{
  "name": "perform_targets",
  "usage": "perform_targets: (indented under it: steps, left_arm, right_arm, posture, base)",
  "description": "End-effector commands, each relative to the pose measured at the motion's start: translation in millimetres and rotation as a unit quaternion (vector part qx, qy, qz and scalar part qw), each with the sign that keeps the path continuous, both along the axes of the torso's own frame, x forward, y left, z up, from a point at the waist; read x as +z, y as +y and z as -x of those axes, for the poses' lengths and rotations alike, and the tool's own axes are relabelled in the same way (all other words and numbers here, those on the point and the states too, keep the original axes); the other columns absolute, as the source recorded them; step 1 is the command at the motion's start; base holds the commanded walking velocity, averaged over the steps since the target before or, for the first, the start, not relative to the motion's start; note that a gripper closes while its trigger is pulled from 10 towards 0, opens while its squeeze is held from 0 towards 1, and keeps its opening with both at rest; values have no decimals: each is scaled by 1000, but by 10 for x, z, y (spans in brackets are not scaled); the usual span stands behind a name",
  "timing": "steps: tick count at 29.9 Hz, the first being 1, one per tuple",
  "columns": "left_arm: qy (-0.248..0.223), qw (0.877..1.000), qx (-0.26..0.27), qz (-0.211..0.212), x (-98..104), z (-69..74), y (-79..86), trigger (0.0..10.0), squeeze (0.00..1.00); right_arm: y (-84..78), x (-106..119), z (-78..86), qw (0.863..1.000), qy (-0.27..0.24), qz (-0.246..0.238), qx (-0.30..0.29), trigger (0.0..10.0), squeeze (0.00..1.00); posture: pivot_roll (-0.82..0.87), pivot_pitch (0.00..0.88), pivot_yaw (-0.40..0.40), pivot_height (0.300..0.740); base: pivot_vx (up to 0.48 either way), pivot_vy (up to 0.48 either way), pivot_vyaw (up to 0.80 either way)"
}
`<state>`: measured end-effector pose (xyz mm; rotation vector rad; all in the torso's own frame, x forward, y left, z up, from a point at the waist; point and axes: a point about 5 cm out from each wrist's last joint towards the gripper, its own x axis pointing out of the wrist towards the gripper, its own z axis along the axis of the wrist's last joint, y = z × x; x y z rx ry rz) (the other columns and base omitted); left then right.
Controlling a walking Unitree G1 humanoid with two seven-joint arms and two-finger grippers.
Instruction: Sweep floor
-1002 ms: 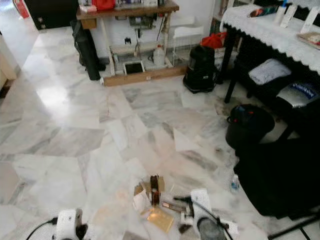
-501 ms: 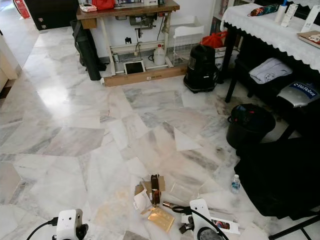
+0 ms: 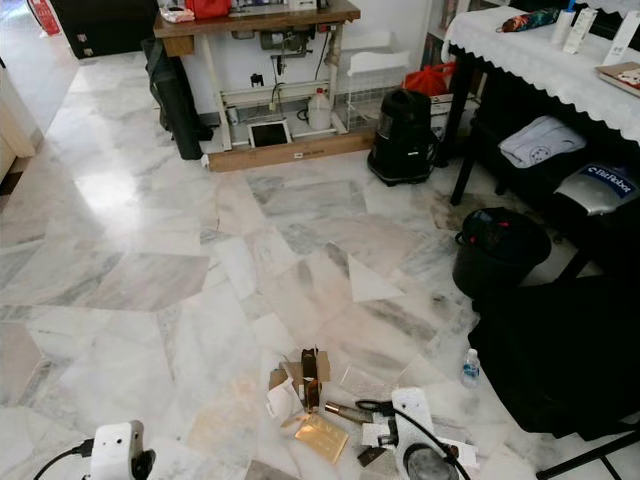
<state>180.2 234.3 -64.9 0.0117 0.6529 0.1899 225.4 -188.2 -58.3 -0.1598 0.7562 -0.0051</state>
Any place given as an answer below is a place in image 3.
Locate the black cabinet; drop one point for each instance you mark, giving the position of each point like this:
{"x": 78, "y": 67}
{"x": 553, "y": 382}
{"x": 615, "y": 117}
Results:
{"x": 105, "y": 25}

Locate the white flat printed box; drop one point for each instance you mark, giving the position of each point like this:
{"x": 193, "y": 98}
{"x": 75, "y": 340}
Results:
{"x": 581, "y": 30}

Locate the small clear water bottle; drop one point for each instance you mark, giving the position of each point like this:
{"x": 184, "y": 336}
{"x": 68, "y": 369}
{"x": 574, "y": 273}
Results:
{"x": 470, "y": 370}

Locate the folded dark patterned umbrella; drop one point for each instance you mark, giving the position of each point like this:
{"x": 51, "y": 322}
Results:
{"x": 530, "y": 20}

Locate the black canister vacuum cleaner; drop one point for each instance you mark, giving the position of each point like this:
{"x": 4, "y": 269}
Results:
{"x": 402, "y": 135}

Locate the white printed paper slip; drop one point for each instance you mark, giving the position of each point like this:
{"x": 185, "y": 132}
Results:
{"x": 378, "y": 434}

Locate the torn brown cardboard box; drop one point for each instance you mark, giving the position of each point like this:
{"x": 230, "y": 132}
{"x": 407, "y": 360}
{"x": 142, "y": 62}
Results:
{"x": 310, "y": 375}

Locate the white folded cloth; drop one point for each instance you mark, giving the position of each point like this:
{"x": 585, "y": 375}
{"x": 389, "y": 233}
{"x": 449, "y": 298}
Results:
{"x": 543, "y": 142}

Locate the silver cover with blue label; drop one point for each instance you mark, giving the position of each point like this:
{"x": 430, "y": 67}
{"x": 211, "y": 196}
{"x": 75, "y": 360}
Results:
{"x": 598, "y": 190}

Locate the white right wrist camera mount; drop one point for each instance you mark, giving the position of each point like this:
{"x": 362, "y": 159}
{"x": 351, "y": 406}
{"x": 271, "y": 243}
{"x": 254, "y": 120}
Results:
{"x": 415, "y": 415}

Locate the copper coloured tube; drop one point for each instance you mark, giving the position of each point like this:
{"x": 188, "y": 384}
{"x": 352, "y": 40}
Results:
{"x": 348, "y": 412}

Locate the colourful book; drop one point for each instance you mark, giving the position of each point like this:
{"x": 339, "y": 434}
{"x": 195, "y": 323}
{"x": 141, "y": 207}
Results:
{"x": 620, "y": 78}

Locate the tall black bag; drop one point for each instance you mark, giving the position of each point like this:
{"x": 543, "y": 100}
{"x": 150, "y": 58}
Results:
{"x": 175, "y": 100}

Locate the red fire extinguisher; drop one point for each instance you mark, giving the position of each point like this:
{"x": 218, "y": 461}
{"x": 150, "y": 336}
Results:
{"x": 43, "y": 15}

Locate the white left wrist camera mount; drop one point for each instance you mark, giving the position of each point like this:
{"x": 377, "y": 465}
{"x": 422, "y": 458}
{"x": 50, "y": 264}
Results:
{"x": 117, "y": 450}

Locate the red cloth bag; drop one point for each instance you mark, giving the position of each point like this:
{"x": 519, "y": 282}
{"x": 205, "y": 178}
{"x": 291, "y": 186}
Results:
{"x": 208, "y": 8}

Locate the black sewing machine pedal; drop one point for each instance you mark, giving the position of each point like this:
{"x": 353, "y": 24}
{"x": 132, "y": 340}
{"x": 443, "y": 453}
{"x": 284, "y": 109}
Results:
{"x": 270, "y": 135}

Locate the white plastic jug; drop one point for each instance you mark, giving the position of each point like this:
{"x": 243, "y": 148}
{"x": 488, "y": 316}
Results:
{"x": 318, "y": 113}

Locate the red plastic bag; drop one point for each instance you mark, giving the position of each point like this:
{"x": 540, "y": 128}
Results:
{"x": 430, "y": 80}

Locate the table with white lace cloth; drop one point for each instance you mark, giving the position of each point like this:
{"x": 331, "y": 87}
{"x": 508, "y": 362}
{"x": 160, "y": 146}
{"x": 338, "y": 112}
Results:
{"x": 540, "y": 65}

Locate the wooden sewing machine table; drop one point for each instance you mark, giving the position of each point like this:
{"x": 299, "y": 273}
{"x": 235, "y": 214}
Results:
{"x": 260, "y": 20}

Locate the black folding chair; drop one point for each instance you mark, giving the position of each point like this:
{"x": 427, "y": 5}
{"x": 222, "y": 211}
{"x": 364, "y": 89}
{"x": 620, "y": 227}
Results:
{"x": 590, "y": 455}

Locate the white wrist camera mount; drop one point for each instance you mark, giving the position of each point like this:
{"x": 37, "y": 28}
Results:
{"x": 117, "y": 450}
{"x": 415, "y": 415}

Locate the light wooden cabinet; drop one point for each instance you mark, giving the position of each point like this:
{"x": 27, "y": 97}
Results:
{"x": 15, "y": 145}

